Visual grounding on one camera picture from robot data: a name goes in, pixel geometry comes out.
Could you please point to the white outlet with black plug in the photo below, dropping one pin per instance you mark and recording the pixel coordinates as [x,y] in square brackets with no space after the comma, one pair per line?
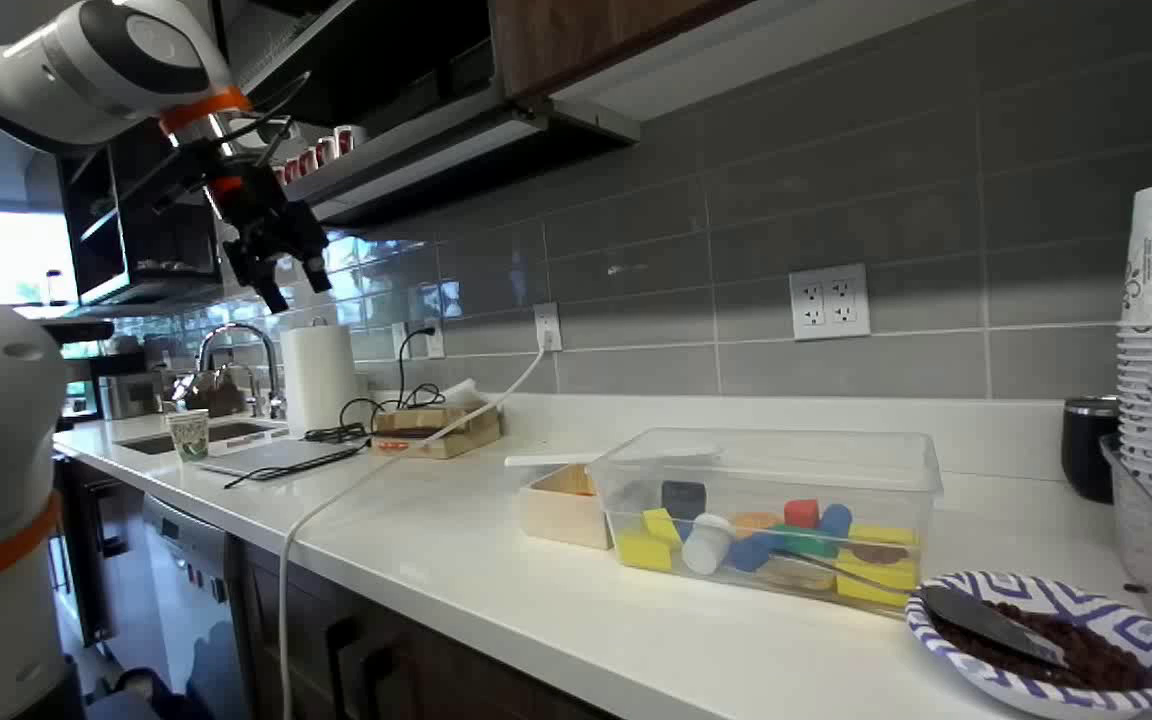
[422,341]

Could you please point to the white paper towel roll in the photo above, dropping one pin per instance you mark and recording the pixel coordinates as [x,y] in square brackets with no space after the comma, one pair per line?
[317,383]

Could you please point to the steel dishwasher front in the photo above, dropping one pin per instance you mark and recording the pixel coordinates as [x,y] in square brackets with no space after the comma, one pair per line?
[197,600]

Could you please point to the blue toy block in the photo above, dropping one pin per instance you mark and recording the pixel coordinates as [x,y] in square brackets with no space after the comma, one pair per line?
[839,522]

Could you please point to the wooden upper wall cabinet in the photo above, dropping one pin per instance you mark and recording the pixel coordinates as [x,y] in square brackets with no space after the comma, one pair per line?
[578,43]

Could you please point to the small white cardboard box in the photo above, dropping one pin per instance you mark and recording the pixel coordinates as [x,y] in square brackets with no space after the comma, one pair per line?
[560,522]

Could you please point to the dark lower kitchen cabinet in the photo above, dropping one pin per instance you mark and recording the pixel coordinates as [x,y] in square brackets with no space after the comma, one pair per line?
[471,681]

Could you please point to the grey cake slicer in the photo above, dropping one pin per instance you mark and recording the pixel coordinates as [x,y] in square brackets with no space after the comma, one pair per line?
[989,626]

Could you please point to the green toy block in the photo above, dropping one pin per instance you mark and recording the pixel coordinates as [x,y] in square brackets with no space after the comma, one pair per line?
[809,540]

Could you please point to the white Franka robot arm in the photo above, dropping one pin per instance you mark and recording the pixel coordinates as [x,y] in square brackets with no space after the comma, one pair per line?
[69,64]

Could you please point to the chrome sink faucet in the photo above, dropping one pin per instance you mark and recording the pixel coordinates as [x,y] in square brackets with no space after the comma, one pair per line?
[268,373]

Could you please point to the brown cardboard box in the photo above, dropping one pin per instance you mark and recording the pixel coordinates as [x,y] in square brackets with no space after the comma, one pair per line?
[408,420]

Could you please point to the dark brown toy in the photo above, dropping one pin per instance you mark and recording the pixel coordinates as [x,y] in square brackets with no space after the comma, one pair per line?
[876,553]

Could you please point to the green printed paper cup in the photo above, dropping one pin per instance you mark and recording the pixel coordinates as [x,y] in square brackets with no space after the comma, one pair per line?
[188,439]

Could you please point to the steel sink basin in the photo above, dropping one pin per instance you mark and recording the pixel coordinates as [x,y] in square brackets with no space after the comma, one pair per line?
[151,441]

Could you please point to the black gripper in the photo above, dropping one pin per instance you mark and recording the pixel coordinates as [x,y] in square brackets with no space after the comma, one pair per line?
[261,213]

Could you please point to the dark navy toy block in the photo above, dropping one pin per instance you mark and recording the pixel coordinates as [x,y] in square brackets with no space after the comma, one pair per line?
[680,499]

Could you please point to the empty white wall outlet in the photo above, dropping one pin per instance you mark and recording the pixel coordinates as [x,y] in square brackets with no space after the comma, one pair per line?
[828,302]

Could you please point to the flat black tray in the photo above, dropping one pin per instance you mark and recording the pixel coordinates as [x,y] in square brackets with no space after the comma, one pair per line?
[283,459]

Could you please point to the dark brown granules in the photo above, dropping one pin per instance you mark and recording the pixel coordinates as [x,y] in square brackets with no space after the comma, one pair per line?
[1097,663]

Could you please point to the black coffee machine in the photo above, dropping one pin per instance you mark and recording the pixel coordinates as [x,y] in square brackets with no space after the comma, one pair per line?
[121,387]

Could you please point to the blue toy cylinder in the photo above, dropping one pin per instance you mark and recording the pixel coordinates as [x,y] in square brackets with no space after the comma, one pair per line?
[759,553]

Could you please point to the clear plastic toy bin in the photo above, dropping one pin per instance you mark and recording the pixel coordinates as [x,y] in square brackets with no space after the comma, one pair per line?
[760,464]

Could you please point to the red white striped object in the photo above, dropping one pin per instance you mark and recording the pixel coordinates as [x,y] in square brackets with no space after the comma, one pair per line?
[317,152]

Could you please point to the black wall shelf unit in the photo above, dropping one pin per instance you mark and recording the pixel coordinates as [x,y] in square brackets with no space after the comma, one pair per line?
[162,254]

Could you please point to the orange red toy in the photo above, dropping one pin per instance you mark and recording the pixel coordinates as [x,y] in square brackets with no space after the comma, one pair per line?
[570,481]

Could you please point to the wooden box with coloured labels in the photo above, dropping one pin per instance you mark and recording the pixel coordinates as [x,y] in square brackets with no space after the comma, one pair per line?
[471,439]

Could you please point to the red toy block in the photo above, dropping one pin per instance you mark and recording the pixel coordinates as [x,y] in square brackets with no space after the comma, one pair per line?
[801,513]

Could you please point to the black mug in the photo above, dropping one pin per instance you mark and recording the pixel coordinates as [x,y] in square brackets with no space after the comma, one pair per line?
[1088,453]

